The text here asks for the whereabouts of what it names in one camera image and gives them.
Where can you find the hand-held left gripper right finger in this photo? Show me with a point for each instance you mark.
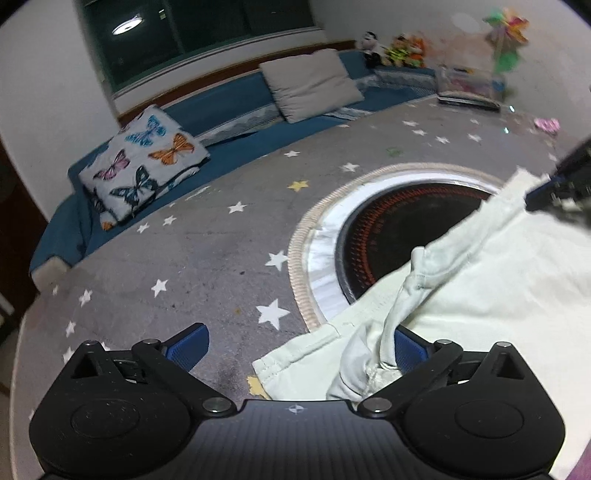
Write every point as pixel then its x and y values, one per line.
pixel 408 350

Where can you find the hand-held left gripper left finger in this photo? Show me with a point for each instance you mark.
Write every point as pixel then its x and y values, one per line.
pixel 187 348

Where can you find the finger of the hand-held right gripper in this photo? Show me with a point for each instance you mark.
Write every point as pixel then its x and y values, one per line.
pixel 572 161
pixel 542 194

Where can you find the pale cream garment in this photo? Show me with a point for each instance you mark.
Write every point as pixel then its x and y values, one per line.
pixel 485 286

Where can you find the small pink cloth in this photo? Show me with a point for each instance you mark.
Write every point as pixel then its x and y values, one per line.
pixel 547 125

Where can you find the grey star-print tablecloth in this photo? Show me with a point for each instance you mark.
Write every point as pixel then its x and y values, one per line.
pixel 184 240

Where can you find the flat black case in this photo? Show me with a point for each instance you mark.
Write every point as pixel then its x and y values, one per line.
pixel 468 102

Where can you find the round black induction cooktop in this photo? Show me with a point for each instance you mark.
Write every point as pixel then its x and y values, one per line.
pixel 378 230

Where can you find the clear plastic box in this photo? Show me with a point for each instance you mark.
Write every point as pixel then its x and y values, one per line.
pixel 471 83

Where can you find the round black white rug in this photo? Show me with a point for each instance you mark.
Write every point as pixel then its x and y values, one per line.
pixel 323 240

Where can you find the colourful pinwheel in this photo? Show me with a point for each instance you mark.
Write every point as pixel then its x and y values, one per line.
pixel 505 34

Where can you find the orange plush toy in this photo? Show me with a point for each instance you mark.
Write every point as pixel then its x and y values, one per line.
pixel 417 50

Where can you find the butterfly print pillow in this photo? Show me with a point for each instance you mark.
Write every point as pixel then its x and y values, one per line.
pixel 138 161

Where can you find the dark wooden furniture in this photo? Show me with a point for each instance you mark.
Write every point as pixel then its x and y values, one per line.
pixel 16 240

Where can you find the yellow green plush toy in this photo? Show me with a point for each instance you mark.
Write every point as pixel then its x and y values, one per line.
pixel 398 51

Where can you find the black and white plush toy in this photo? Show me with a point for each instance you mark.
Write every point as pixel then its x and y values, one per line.
pixel 373 48

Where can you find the blue bench cushion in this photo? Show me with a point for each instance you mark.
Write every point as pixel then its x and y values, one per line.
pixel 221 115

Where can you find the grey pillow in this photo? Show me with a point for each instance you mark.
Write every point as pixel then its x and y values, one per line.
pixel 311 85

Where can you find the dark window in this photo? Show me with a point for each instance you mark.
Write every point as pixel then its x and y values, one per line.
pixel 184 32

